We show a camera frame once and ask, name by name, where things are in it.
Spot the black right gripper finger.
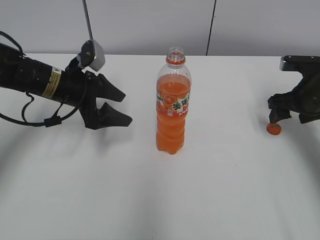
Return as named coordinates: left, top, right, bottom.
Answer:
left=268, top=106, right=292, bottom=124

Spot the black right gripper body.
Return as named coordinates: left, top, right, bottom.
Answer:
left=267, top=71, right=320, bottom=124

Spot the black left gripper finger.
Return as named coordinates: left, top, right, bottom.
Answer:
left=97, top=74, right=126, bottom=102
left=96, top=102, right=133, bottom=129

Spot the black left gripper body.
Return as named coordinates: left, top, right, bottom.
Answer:
left=57, top=57, right=105, bottom=130

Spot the orange bottle cap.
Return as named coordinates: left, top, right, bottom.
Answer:
left=266, top=122, right=282, bottom=136

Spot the orange soda plastic bottle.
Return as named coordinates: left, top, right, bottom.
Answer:
left=156, top=47, right=192, bottom=155

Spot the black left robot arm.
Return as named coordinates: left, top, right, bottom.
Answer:
left=0, top=32, right=133, bottom=130

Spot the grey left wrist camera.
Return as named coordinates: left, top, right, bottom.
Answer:
left=76, top=39, right=106, bottom=72

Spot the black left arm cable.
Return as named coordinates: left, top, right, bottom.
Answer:
left=0, top=31, right=88, bottom=128

